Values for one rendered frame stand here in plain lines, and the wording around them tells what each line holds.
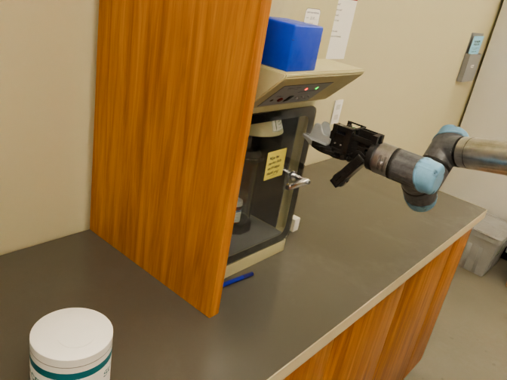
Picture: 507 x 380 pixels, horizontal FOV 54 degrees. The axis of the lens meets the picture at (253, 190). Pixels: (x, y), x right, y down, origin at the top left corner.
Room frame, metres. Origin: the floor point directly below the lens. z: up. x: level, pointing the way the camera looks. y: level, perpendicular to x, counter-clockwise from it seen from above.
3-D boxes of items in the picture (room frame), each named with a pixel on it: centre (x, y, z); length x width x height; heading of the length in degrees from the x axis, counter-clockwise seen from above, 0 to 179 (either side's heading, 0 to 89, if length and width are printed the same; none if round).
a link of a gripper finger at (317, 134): (1.22, -0.13, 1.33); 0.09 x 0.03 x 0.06; 53
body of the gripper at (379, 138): (1.17, -0.22, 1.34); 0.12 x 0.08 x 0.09; 53
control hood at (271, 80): (1.14, -0.07, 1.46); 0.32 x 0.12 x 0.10; 143
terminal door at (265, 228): (1.17, -0.03, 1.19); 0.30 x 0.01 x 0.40; 143
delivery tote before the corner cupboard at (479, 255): (3.39, -1.59, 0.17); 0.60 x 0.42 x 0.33; 51
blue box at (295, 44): (1.06, -0.01, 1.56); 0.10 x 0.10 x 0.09; 53
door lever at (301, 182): (1.21, -0.10, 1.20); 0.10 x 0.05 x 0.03; 143
